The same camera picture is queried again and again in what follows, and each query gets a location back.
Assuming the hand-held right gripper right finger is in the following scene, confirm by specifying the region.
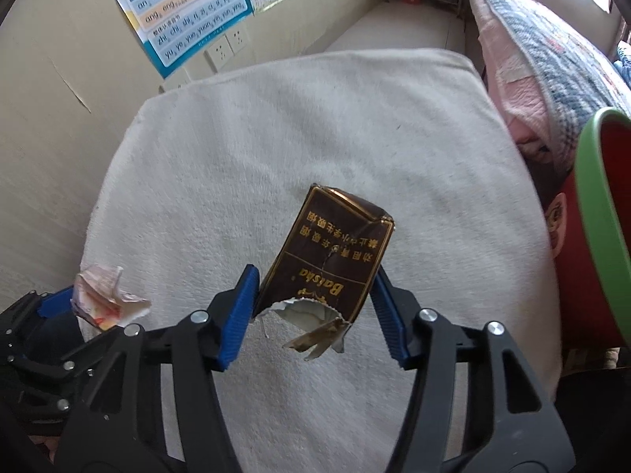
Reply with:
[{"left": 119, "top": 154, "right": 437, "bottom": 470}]
[{"left": 369, "top": 266, "right": 577, "bottom": 473}]

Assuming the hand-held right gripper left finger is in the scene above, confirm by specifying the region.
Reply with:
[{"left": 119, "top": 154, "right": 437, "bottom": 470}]
[{"left": 56, "top": 264, "right": 261, "bottom": 473}]

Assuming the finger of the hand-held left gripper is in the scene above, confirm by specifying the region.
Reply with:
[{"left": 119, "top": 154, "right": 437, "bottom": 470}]
[
  {"left": 58, "top": 335, "right": 112, "bottom": 378},
  {"left": 20, "top": 287, "right": 76, "bottom": 320}
]

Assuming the red white paper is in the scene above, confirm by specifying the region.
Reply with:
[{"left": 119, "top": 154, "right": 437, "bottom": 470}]
[{"left": 72, "top": 264, "right": 151, "bottom": 332}]

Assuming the brown cigarette pack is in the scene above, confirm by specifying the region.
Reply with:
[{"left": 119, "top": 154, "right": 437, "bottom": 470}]
[{"left": 253, "top": 182, "right": 396, "bottom": 361}]

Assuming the red bucket with green rim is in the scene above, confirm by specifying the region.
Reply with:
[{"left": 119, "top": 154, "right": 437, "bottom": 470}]
[{"left": 543, "top": 107, "right": 631, "bottom": 349}]

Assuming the bed with patterned quilt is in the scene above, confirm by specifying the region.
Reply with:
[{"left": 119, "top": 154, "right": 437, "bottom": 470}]
[{"left": 467, "top": 0, "right": 631, "bottom": 171}]

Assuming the blue letter chart poster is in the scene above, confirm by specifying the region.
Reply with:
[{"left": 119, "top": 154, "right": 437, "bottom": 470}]
[{"left": 96, "top": 0, "right": 256, "bottom": 80}]

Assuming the white wall plate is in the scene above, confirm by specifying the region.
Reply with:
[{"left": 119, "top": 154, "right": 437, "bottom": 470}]
[{"left": 157, "top": 68, "right": 191, "bottom": 93}]

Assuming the white wall socket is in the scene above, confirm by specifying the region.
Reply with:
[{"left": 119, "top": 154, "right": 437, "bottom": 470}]
[
  {"left": 204, "top": 41, "right": 233, "bottom": 73},
  {"left": 225, "top": 26, "right": 250, "bottom": 56}
]

